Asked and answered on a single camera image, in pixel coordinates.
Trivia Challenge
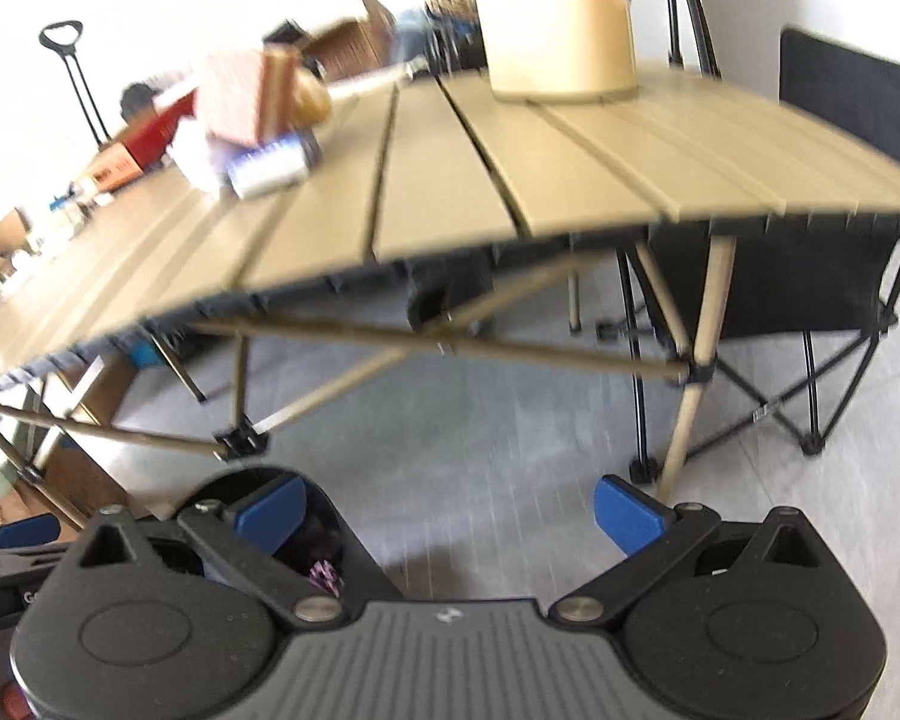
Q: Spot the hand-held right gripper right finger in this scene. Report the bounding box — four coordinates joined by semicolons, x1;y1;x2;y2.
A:
551;475;832;627

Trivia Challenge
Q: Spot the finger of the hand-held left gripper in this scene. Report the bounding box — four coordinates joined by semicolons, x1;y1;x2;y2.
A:
0;514;72;578

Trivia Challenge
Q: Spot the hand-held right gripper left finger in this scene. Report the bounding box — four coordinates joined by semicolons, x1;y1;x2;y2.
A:
75;476;346;629

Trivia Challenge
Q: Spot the black trash bin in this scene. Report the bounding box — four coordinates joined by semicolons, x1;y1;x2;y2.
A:
217;465;398;605

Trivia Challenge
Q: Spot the blue tissue packet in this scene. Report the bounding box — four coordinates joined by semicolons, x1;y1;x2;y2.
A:
227;136;320;201

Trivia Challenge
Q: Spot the cardboard box with green liner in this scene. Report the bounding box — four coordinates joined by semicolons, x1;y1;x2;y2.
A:
0;356;147;533

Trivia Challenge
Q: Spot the khaki slatted folding table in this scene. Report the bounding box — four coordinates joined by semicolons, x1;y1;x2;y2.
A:
0;64;900;511

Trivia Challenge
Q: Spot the lilac knitted pouch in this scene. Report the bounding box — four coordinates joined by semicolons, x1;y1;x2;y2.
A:
171;118;230;192

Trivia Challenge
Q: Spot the orange cardboard box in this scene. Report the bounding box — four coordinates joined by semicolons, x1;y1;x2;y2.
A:
94;86;203;192

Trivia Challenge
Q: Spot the tan round object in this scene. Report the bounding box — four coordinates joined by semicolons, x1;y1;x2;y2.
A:
289;71;333;126

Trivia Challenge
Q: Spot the salmon pink sponge pad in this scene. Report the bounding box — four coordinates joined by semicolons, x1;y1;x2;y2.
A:
193;45;297;147

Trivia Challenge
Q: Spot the black soft bag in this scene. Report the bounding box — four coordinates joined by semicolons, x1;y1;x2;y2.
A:
120;81;167;121

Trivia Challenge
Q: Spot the open brown cardboard box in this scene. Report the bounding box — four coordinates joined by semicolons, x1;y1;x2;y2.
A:
300;0;395;83

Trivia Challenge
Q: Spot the black folding camping chair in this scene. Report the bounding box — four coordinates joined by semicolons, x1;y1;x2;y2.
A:
596;26;900;485

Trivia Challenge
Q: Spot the yellow thermos jug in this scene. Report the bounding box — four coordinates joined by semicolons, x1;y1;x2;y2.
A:
465;0;640;104

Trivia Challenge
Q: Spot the dark blue fabric bag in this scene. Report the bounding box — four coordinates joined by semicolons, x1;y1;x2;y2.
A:
394;6;485;80

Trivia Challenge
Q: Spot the black camera tripod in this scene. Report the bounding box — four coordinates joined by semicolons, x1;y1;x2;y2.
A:
622;0;721;76

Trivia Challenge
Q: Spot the black wagon pull handle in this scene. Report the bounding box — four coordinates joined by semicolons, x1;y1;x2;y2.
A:
39;20;112;147

